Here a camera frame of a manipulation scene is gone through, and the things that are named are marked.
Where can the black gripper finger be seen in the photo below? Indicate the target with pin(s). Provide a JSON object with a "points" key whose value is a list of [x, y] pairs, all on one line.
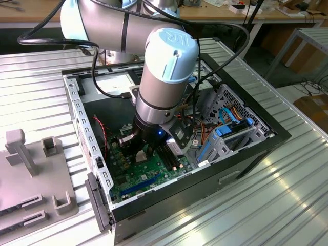
{"points": [[133, 153], [150, 151]]}

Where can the silver CPU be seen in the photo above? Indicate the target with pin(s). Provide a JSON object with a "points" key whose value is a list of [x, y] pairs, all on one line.
{"points": [[141, 156]]}

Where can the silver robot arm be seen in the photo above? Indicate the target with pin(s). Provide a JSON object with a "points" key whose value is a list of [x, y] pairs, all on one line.
{"points": [[159, 84]]}

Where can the black RAM slot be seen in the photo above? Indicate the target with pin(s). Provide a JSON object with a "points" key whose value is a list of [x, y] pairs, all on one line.
{"points": [[168, 162], [165, 162], [174, 162], [171, 162]]}

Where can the green motherboard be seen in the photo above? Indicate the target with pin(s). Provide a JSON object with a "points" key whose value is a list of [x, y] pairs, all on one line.
{"points": [[147, 179]]}

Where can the blue expansion slot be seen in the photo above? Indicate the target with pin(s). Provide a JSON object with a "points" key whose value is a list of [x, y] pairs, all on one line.
{"points": [[139, 185]]}

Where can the black open PC case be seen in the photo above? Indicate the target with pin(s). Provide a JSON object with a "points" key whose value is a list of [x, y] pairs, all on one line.
{"points": [[179, 202]]}

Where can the grey power supply unit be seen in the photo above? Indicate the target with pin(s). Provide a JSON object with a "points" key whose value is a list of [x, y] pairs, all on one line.
{"points": [[112, 84]]}

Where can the hard disk in blue carrier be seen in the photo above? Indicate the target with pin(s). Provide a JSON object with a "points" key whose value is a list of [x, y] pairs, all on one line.
{"points": [[223, 132]]}

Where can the metal drive cage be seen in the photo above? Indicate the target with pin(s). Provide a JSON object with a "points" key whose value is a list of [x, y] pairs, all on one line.
{"points": [[205, 77]]}

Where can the perforated metal disk bay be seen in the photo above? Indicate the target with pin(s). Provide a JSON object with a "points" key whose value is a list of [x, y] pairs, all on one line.
{"points": [[228, 93]]}

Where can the grey parts rack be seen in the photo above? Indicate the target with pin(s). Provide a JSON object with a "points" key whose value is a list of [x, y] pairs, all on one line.
{"points": [[38, 179]]}

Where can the white flat box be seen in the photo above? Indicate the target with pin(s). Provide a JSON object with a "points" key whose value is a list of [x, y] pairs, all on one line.
{"points": [[241, 9]]}

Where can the cardboard box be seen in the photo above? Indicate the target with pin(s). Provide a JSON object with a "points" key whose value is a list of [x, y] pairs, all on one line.
{"points": [[315, 112], [305, 60]]}

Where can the wooden desk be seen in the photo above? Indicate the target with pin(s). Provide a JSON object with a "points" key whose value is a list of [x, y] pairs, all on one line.
{"points": [[15, 14]]}

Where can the metal slat shelf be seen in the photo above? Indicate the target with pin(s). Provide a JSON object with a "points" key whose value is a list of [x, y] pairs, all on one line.
{"points": [[317, 36]]}

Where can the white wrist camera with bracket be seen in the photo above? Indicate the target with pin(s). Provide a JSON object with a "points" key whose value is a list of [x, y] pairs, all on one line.
{"points": [[175, 148]]}

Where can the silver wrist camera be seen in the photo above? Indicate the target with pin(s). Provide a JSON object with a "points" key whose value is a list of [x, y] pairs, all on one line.
{"points": [[134, 94]]}

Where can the blue plastic rail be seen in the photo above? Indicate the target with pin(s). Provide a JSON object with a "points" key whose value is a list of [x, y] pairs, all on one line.
{"points": [[203, 152]]}

